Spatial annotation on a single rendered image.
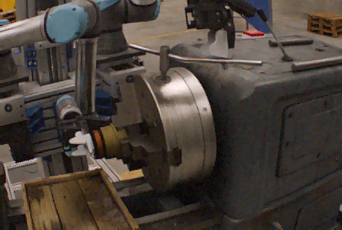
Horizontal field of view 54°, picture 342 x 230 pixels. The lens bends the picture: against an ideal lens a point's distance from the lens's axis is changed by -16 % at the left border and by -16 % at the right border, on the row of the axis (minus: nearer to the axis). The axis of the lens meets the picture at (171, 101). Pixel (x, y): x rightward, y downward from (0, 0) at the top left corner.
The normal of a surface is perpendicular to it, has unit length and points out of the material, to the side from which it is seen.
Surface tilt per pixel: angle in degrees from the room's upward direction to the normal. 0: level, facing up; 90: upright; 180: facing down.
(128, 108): 58
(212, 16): 78
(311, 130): 90
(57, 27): 89
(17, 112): 90
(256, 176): 89
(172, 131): 65
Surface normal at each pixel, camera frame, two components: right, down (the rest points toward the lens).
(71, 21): -0.04, 0.35
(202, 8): 0.39, 0.12
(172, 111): 0.29, -0.36
